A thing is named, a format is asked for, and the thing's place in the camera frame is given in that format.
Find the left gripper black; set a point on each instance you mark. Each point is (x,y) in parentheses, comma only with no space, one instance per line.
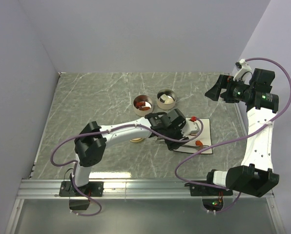
(172,145)

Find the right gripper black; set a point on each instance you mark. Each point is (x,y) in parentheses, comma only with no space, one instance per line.
(224,82)

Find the metal serving tongs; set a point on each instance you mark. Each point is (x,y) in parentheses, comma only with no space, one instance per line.
(190,144)

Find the white round bun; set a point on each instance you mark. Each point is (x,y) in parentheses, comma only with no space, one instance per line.
(169,101)

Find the sushi roll piece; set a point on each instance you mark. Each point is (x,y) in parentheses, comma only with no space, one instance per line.
(163,97)

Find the red bacon strip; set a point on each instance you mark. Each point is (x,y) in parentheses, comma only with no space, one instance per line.
(142,105)

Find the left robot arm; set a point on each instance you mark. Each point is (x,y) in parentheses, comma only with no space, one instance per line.
(90,149)

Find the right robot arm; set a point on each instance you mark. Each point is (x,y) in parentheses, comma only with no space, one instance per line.
(255,175)

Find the beige round lunch box lid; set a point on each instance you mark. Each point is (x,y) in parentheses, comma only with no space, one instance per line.
(136,140)

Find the steel bowl far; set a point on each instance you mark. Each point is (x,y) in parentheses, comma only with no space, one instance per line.
(169,93)

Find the steel bowl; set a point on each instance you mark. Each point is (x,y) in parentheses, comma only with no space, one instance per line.
(169,93)
(143,98)

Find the orange shrimp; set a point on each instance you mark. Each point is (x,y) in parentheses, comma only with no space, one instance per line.
(199,143)

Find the steel bowl near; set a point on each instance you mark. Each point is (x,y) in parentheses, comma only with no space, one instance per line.
(143,98)

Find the white square plate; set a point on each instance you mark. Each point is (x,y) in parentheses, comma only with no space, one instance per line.
(204,136)

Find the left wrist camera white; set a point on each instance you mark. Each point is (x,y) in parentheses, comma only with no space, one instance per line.
(191,127)

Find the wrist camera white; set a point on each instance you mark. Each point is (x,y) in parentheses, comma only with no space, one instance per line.
(243,68)
(191,127)

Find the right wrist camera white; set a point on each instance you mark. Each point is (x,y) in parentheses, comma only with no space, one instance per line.
(243,68)

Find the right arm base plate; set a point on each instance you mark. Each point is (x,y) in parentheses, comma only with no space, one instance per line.
(202,190)

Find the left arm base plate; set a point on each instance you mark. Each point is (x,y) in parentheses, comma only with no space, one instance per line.
(93,189)

